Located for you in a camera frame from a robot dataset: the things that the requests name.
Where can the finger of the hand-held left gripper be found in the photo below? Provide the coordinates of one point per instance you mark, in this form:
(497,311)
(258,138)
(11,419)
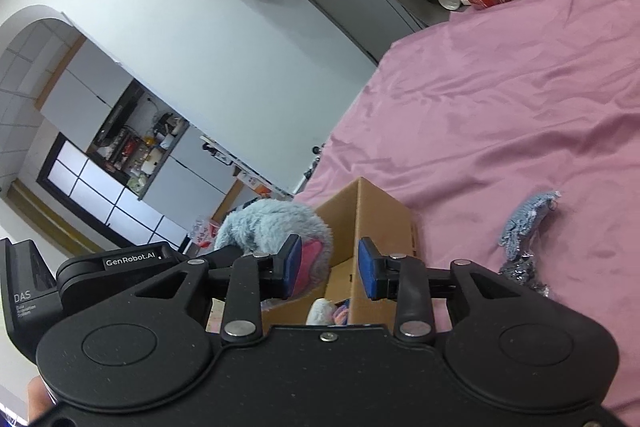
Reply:
(222,257)

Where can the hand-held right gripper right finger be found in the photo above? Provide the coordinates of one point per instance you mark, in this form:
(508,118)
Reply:
(367,269)

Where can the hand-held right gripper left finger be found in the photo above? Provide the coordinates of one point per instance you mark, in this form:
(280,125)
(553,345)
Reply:
(294,267)

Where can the pink and blue tissue pack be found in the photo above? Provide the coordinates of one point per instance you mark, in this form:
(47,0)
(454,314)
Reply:
(343,314)

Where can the blue fluffy paw plush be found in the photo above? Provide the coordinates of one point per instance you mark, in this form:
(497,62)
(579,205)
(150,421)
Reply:
(260,222)

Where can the white cloth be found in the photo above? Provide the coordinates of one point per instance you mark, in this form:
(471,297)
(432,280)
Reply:
(320,312)

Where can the brown cardboard box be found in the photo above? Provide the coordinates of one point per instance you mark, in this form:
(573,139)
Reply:
(380,212)

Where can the person's left hand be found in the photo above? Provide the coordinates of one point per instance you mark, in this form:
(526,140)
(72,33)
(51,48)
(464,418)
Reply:
(40,394)

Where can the blue knitted cloth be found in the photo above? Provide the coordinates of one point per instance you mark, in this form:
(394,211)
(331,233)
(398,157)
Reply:
(530,217)

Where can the pink bedsheet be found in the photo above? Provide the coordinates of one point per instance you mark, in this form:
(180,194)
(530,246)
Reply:
(500,107)

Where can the white kitchen cabinet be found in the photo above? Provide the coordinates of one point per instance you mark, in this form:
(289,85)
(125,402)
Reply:
(100,82)

